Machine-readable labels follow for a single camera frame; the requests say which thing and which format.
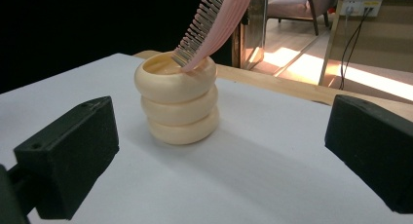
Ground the pink hairbrush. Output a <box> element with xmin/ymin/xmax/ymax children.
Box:
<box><xmin>170</xmin><ymin>0</ymin><xmax>255</xmax><ymax>73</ymax></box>

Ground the armchair with pink cushion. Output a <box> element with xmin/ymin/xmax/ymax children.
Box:
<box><xmin>266</xmin><ymin>0</ymin><xmax>340</xmax><ymax>37</ymax></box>

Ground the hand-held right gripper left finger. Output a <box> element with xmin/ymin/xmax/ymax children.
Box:
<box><xmin>13</xmin><ymin>95</ymin><xmax>120</xmax><ymax>221</ymax></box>

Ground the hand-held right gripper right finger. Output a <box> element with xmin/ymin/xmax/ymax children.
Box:
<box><xmin>323</xmin><ymin>93</ymin><xmax>413</xmax><ymax>214</ymax></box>

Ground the white power strip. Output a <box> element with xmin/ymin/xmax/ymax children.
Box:
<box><xmin>340</xmin><ymin>0</ymin><xmax>384</xmax><ymax>18</ymax></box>

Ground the cream ribbed holder cup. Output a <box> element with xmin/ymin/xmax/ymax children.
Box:
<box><xmin>133</xmin><ymin>51</ymin><xmax>220</xmax><ymax>146</ymax></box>

